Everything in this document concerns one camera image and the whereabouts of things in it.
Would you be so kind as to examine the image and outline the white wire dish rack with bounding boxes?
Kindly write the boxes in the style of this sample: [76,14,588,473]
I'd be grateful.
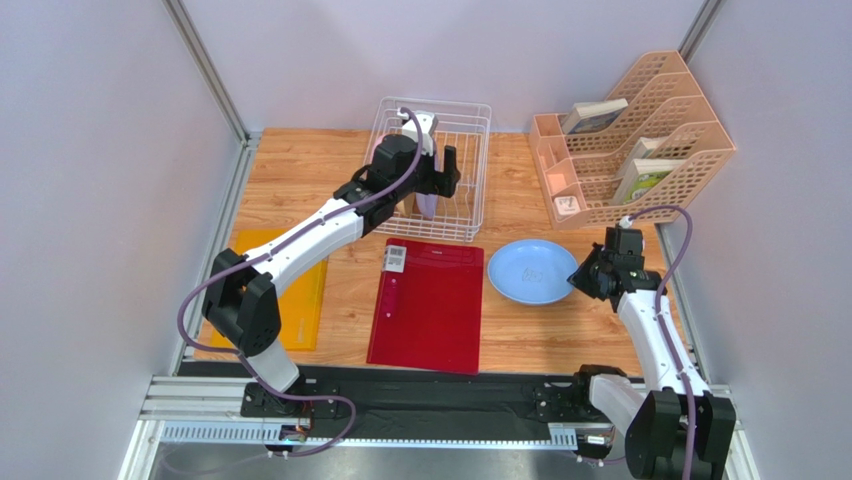
[362,96,492,243]

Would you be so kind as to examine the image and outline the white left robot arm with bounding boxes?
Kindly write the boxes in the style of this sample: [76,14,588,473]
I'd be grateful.
[203,133,443,393]

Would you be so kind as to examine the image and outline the orange folder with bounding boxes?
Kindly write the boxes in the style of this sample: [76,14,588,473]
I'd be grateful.
[208,229,328,351]

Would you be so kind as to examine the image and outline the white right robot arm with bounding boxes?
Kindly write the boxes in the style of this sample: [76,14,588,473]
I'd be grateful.
[565,204,737,479]

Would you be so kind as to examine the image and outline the purple plate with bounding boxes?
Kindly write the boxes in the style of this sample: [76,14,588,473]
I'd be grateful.
[415,154,440,220]

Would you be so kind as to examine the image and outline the green book in rack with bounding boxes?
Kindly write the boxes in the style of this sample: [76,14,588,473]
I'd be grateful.
[611,158,684,205]

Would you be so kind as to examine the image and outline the blue plate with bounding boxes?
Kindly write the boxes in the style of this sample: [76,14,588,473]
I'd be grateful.
[487,239,579,306]

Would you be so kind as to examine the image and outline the right aluminium corner post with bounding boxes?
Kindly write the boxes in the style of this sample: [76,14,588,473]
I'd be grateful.
[678,0,726,63]

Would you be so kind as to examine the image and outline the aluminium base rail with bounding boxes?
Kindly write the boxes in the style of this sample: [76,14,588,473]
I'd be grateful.
[120,362,756,479]

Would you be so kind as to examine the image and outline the aluminium corner post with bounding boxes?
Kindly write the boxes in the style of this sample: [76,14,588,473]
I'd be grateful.
[678,0,726,63]
[162,0,251,145]

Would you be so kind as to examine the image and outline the yellow plate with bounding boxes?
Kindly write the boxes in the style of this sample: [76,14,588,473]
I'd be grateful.
[396,195,416,217]

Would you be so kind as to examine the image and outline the left aluminium corner post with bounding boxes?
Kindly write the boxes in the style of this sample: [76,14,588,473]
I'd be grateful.
[162,0,251,145]

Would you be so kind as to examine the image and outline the middle white book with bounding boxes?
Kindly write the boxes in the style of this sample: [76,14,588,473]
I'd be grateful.
[615,136,668,178]

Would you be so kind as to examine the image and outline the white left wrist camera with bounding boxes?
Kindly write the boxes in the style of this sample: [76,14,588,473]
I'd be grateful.
[397,107,438,156]

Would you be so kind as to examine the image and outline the black base mat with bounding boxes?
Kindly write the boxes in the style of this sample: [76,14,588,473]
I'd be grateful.
[174,360,637,441]

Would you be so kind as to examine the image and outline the pink file rack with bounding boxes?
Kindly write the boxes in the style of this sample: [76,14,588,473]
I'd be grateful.
[562,51,736,229]

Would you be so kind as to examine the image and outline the red folder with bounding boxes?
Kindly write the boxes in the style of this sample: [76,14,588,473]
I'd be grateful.
[366,238,484,375]

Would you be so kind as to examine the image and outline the upper book in rack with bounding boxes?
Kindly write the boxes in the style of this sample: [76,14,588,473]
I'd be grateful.
[560,98,629,135]

